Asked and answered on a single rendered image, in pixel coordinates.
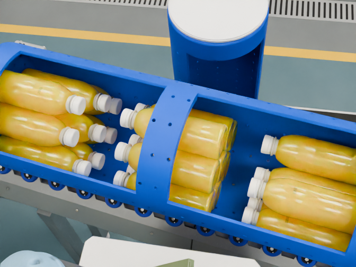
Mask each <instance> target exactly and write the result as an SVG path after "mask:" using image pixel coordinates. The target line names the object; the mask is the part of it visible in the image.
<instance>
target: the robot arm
mask: <svg viewBox="0 0 356 267"><path fill-rule="evenodd" d="M0 267H84V266H80V265H77V264H74V263H70V262H67V261H64V260H61V259H58V258H56V257H55V256H53V255H51V254H48V253H44V252H34V251H19V252H16V253H14V254H12V255H10V256H9V257H7V258H6V259H5V260H4V261H3V262H2V263H1V266H0Z"/></svg>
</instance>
